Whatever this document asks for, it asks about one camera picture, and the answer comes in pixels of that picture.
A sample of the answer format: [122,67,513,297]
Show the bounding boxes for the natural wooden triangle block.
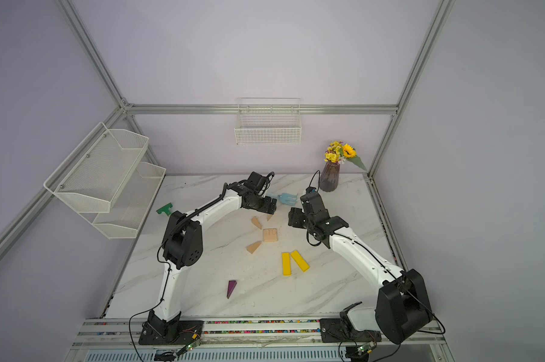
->
[251,217,263,229]

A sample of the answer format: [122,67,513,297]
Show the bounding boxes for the natural wooden square block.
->
[263,229,279,243]

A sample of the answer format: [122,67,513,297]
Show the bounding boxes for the natural wooden wedge block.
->
[246,241,262,254]

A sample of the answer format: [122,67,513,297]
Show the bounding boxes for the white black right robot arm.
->
[288,208,434,345]

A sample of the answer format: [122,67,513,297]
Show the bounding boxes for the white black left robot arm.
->
[133,172,277,345]

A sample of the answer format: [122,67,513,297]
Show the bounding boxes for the yellow angled rectangular block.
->
[290,250,310,272]

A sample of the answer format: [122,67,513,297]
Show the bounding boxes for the purple ribbed glass vase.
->
[319,161,340,192]

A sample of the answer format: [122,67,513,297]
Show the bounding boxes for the yellow artificial flower bouquet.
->
[325,141,368,172]

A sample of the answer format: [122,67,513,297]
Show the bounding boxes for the purple triangle block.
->
[227,280,238,299]

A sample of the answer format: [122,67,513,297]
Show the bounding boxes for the white two-tier mesh shelf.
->
[43,122,166,239]

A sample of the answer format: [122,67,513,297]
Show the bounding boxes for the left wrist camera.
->
[244,171,275,192]

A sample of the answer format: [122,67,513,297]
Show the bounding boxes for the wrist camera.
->
[244,171,275,192]
[301,186,325,214]

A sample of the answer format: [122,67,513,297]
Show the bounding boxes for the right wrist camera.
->
[301,186,325,214]

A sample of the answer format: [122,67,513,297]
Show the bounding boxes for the white wire wall basket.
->
[234,97,302,146]

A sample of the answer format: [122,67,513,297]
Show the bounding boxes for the green hoe wooden handle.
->
[156,203,173,217]

